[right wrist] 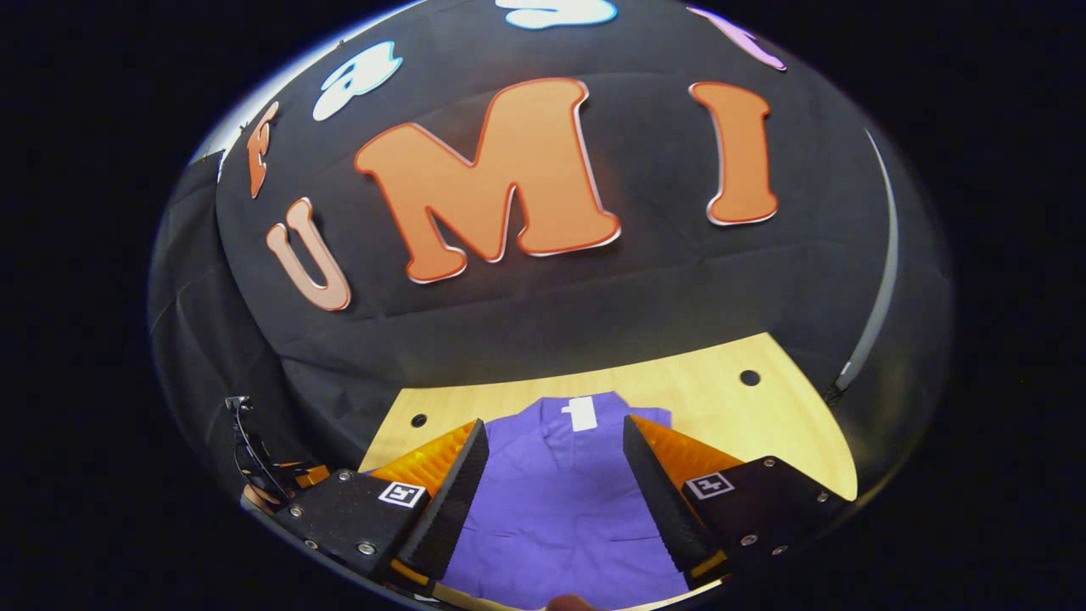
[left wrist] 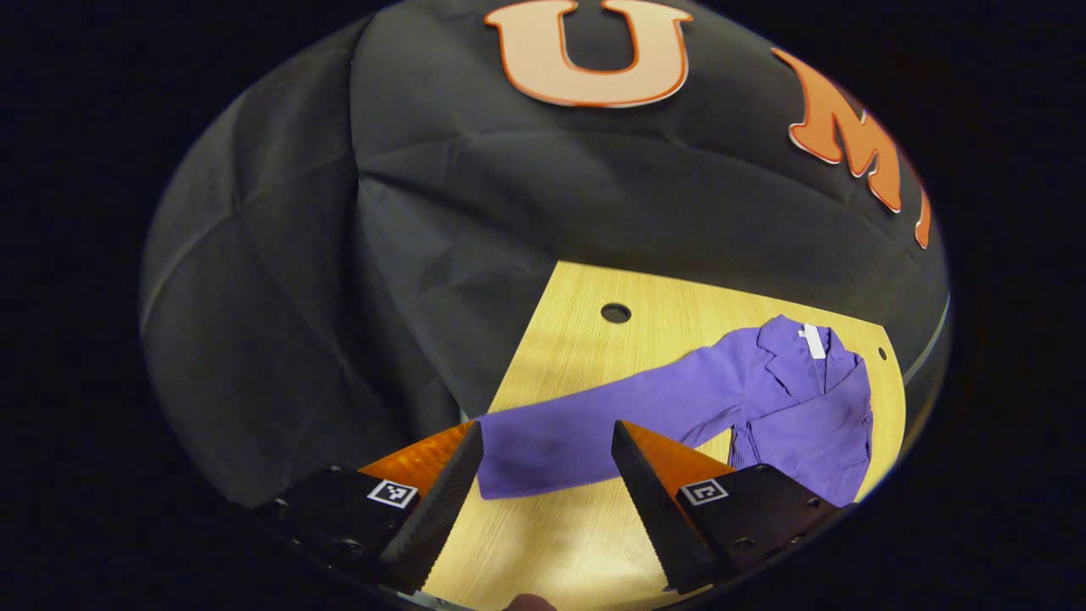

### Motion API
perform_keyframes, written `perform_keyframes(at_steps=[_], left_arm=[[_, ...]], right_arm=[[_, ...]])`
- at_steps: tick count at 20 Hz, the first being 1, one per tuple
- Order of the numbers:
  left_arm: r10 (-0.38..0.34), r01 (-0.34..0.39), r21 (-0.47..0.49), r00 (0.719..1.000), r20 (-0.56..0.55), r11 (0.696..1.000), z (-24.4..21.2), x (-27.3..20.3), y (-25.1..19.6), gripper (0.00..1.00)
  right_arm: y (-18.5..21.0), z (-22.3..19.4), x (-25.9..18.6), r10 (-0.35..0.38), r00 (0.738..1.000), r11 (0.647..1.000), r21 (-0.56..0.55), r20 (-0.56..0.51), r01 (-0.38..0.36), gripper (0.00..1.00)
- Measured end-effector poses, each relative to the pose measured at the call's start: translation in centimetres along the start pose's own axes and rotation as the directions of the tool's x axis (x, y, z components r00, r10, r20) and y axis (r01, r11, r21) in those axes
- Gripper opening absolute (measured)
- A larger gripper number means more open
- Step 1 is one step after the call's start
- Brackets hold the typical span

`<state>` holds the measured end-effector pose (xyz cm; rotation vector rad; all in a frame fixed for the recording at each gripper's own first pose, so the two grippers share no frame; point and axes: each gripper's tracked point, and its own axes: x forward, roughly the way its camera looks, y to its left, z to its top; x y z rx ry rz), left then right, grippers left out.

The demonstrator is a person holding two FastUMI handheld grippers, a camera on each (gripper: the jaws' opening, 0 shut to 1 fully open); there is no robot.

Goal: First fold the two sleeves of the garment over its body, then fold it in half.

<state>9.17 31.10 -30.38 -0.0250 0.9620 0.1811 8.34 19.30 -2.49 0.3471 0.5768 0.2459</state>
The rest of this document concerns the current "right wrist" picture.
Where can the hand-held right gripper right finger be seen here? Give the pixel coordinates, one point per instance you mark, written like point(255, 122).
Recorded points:
point(657, 501)

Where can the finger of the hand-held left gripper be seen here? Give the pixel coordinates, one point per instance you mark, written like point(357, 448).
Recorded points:
point(312, 475)

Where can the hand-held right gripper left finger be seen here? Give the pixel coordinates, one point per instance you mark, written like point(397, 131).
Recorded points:
point(450, 509)

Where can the purple long-sleeved shirt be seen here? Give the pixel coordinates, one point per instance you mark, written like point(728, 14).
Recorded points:
point(560, 509)

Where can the plain black side curtain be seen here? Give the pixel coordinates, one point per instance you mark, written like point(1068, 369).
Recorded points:
point(195, 339)
point(916, 339)

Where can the black backdrop cloth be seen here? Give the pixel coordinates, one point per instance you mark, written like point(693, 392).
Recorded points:
point(636, 297)

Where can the white curved stand pole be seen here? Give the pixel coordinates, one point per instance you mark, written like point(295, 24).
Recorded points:
point(887, 280)

